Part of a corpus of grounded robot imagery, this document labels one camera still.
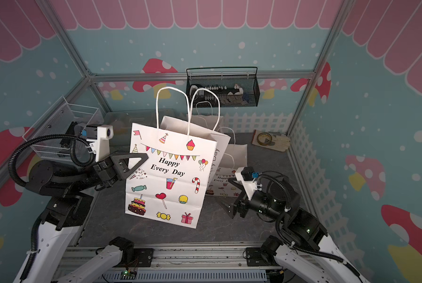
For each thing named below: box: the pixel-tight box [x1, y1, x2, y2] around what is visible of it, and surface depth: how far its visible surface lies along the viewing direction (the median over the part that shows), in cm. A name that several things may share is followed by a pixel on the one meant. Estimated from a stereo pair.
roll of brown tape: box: [256, 132, 273, 146], surface depth 119 cm
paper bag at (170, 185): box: [124, 86, 217, 229], surface depth 46 cm
